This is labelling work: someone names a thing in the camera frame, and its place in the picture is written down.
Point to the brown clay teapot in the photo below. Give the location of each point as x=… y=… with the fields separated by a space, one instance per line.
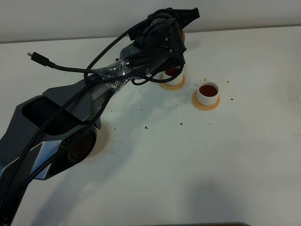
x=183 y=35

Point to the orange coaster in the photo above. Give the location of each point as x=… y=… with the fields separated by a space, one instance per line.
x=174 y=87
x=202 y=107

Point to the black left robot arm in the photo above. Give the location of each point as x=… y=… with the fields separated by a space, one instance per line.
x=56 y=130

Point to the white teacup near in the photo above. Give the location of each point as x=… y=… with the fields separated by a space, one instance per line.
x=207 y=92

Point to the orange coaster near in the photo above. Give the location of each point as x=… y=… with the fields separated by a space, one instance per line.
x=202 y=107

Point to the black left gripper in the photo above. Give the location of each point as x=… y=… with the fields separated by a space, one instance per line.
x=182 y=16

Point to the beige round teapot coaster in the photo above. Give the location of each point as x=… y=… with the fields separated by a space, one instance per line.
x=103 y=141

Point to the orange coaster far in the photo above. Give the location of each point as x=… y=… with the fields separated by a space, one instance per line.
x=174 y=87

